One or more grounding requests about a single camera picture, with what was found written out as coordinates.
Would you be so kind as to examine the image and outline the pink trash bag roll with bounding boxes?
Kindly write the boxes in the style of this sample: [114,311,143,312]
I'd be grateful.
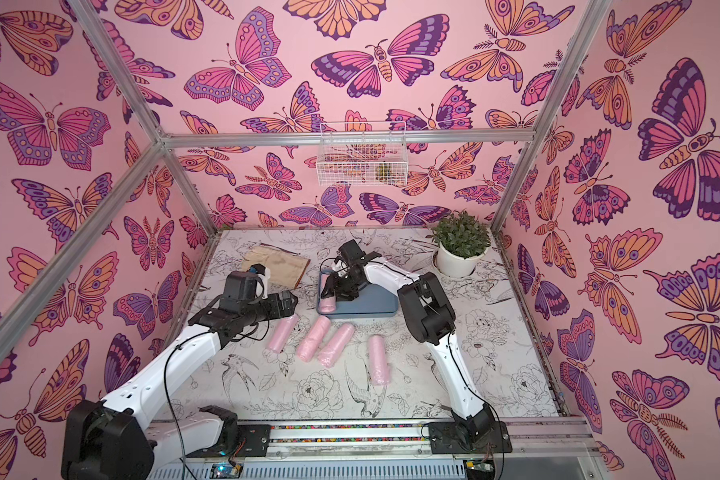
[296,315,332,362]
[317,272,337,314]
[266,314,300,354]
[318,323,355,368]
[368,335,391,386]

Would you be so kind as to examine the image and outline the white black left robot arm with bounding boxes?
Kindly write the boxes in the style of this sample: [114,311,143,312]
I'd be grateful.
[61,264,298,479]

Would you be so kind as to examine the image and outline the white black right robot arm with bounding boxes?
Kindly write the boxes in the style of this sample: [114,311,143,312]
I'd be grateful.
[319,240,512,454]

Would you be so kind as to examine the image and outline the blue plastic storage box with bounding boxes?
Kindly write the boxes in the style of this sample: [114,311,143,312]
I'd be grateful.
[316,268,399,320]

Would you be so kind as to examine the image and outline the cream work glove red cuff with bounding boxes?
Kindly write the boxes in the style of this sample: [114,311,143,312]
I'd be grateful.
[240,244,311,289]

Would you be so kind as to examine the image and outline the green plant in white pot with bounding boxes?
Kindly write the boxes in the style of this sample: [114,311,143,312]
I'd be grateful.
[432,211,492,278]

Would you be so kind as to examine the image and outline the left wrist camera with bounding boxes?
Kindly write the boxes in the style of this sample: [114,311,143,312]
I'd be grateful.
[247,263,271,297]

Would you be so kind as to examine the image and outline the white wire wall basket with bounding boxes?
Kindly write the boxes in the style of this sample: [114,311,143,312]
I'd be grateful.
[314,120,409,188]

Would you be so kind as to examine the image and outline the aluminium frame post left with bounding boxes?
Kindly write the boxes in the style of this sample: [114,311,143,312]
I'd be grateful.
[69,0,218,236]

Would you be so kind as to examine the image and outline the aluminium frame post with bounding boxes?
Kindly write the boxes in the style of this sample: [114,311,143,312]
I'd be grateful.
[69,0,218,236]
[491,0,612,233]

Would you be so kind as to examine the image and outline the aluminium frame top bar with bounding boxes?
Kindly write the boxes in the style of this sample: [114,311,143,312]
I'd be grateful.
[162,128,535,149]

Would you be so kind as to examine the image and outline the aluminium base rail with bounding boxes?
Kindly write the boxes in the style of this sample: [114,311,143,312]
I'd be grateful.
[143,416,595,460]

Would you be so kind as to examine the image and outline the aluminium frame post right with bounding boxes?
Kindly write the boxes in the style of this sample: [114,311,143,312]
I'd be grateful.
[491,0,612,233]

